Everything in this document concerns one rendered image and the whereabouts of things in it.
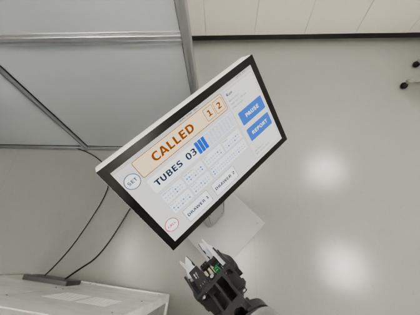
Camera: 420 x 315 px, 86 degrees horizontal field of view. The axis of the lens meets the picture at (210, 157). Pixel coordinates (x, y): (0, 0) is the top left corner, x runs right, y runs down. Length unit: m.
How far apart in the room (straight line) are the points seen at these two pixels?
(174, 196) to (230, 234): 1.05
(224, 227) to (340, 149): 1.13
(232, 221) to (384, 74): 2.02
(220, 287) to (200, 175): 0.32
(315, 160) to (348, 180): 0.27
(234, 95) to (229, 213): 1.11
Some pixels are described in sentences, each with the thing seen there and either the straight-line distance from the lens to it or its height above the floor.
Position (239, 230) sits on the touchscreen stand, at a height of 0.03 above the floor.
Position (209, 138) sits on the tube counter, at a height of 1.11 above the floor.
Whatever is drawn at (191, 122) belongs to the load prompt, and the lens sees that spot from 0.60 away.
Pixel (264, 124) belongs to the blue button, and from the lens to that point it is 0.75.
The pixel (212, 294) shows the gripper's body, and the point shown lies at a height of 1.24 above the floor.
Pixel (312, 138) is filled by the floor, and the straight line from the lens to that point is 2.07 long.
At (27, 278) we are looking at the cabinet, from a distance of 1.67.
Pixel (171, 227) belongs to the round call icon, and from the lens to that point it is 0.66.
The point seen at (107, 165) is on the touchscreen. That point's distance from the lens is 0.56.
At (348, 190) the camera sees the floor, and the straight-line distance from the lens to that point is 1.97.
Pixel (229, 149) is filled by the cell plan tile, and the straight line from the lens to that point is 0.67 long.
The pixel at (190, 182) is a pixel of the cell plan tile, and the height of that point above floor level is 1.06.
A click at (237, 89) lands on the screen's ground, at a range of 0.68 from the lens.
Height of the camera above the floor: 1.65
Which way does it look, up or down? 63 degrees down
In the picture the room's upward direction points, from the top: 6 degrees counter-clockwise
